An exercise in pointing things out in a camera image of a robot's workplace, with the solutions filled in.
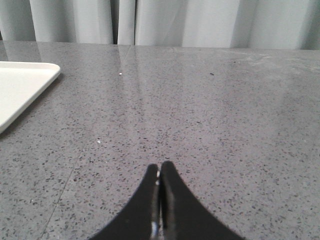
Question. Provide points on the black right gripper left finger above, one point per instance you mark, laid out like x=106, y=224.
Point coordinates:
x=139, y=219

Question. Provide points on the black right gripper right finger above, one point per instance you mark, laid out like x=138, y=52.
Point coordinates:
x=183, y=216

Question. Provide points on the grey-white curtain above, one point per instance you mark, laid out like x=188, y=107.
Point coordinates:
x=260, y=24

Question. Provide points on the cream rectangular tray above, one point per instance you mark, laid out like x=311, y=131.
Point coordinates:
x=20, y=84

